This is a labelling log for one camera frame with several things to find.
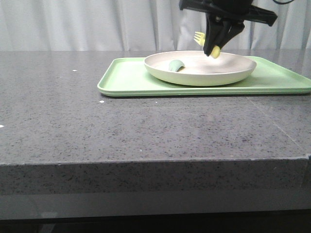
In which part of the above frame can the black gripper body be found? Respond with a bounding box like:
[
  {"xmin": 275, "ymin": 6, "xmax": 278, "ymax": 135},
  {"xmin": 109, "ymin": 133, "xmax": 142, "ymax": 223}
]
[{"xmin": 179, "ymin": 0, "xmax": 277, "ymax": 26}]

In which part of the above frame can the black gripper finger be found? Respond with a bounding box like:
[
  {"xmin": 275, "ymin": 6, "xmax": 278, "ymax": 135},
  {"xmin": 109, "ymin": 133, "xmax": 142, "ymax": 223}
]
[
  {"xmin": 203, "ymin": 13, "xmax": 230, "ymax": 56},
  {"xmin": 220, "ymin": 20, "xmax": 244, "ymax": 49}
]

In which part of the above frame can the yellow plastic fork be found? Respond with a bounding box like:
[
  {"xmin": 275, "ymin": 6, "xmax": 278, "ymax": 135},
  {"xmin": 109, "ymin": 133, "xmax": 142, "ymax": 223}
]
[{"xmin": 193, "ymin": 32, "xmax": 221, "ymax": 59}]

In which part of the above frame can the white round plate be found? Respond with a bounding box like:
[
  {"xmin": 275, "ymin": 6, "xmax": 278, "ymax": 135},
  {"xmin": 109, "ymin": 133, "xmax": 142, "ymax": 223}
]
[{"xmin": 144, "ymin": 50, "xmax": 257, "ymax": 86}]

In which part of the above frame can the pale green plastic spoon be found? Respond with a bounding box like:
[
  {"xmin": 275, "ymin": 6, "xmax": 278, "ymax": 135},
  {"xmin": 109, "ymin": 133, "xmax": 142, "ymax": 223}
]
[{"xmin": 168, "ymin": 59, "xmax": 185, "ymax": 72}]

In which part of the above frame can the light green serving tray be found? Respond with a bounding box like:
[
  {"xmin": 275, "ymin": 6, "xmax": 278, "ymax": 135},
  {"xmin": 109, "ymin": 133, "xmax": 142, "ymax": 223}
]
[{"xmin": 97, "ymin": 56, "xmax": 311, "ymax": 97}]

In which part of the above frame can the white pleated curtain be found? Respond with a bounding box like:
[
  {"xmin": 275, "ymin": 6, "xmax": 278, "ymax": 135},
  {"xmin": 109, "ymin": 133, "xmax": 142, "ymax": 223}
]
[{"xmin": 0, "ymin": 0, "xmax": 311, "ymax": 51}]

